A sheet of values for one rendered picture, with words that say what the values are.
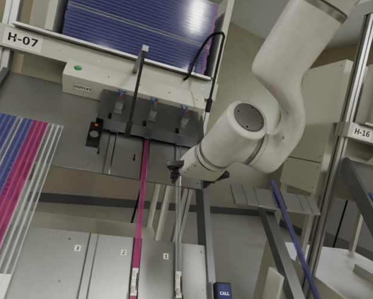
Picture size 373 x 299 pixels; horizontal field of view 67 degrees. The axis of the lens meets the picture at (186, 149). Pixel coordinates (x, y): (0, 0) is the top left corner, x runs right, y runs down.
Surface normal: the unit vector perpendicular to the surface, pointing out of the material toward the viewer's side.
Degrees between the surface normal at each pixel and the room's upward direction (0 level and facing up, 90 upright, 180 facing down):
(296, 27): 109
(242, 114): 57
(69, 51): 90
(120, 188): 90
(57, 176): 90
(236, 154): 144
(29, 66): 90
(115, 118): 47
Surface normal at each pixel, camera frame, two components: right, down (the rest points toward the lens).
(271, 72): -0.54, 0.41
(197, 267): 0.33, -0.59
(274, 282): -0.92, -0.18
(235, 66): 0.48, 0.14
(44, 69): 0.26, 0.09
